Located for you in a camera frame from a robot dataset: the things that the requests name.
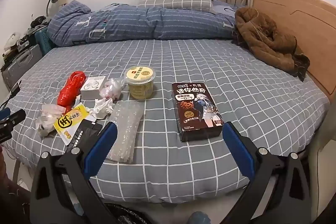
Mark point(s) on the brown cookie box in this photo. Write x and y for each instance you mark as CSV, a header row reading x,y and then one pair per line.
x,y
194,113

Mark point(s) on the clear plastic wrapper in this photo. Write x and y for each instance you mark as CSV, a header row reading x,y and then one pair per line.
x,y
102,108

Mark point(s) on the small white box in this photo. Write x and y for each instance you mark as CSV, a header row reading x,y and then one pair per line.
x,y
93,83

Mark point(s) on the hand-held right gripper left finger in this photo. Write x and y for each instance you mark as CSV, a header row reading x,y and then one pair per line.
x,y
101,153

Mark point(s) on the bubble wrap sheet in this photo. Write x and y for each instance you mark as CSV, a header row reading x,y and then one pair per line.
x,y
126,129

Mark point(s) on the teal suitcase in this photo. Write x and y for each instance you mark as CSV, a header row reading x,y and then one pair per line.
x,y
43,40

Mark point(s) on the clear plastic bag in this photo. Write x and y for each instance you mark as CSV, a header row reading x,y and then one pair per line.
x,y
47,116

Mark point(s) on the blue slipper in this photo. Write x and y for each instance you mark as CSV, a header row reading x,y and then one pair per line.
x,y
199,218

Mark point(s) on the white plastic bag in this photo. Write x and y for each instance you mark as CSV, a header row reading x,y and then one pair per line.
x,y
13,41

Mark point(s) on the black charger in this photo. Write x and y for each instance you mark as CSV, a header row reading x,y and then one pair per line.
x,y
15,89

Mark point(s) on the black mesh trash bin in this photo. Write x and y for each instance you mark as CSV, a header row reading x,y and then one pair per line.
x,y
123,216

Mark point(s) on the black sachet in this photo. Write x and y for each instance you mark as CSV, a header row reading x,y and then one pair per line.
x,y
84,134

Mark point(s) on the yellow lidded plastic cup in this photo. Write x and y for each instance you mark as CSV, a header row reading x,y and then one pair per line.
x,y
139,87

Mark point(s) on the pile of dark gadgets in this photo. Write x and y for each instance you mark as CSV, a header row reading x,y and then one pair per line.
x,y
39,22

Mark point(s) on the bed with grey checked sheet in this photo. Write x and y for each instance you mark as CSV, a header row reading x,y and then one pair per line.
x,y
210,69

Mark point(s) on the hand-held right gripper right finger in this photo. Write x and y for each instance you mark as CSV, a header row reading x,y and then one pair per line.
x,y
239,153

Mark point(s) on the wooden headboard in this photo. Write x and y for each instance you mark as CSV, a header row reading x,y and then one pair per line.
x,y
309,29

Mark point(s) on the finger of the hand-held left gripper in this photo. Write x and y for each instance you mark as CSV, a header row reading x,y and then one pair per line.
x,y
14,117
5,113

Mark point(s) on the yellow snack packet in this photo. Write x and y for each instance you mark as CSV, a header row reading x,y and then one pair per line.
x,y
68,121

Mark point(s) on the blue striped duvet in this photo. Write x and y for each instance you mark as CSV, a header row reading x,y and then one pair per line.
x,y
157,24

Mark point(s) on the red plastic bag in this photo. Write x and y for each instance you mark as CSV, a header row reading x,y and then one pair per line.
x,y
69,90

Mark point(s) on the brown fleece jacket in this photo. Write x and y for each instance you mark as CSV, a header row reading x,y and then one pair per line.
x,y
262,32

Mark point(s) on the grey suitcase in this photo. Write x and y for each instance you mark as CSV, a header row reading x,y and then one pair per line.
x,y
21,61

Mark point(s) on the clear bag with pink contents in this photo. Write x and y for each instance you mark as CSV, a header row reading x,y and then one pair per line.
x,y
110,88

